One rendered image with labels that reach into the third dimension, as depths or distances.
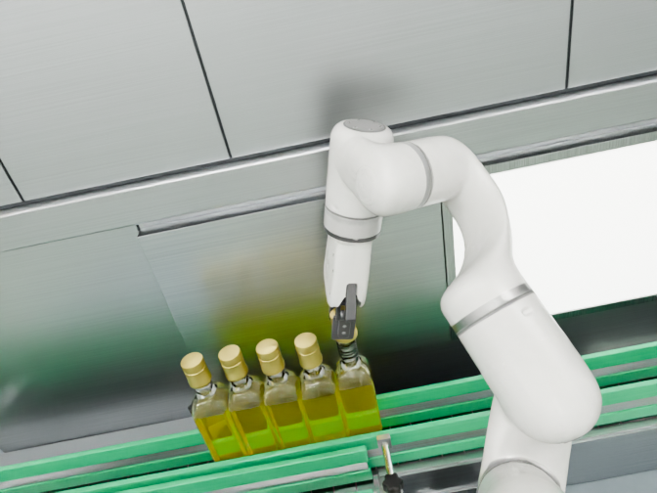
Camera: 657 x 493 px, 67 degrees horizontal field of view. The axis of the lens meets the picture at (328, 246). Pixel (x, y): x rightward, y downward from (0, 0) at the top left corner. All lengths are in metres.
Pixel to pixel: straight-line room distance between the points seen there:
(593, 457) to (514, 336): 0.58
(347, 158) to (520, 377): 0.28
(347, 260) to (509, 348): 0.24
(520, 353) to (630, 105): 0.49
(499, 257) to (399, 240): 0.34
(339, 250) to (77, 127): 0.41
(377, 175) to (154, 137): 0.38
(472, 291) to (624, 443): 0.60
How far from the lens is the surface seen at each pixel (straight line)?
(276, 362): 0.76
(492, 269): 0.49
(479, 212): 0.57
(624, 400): 0.97
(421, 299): 0.89
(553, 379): 0.48
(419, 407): 0.95
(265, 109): 0.74
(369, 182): 0.51
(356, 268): 0.63
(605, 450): 1.03
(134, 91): 0.76
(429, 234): 0.82
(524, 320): 0.48
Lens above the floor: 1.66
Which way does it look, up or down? 32 degrees down
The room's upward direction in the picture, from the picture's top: 12 degrees counter-clockwise
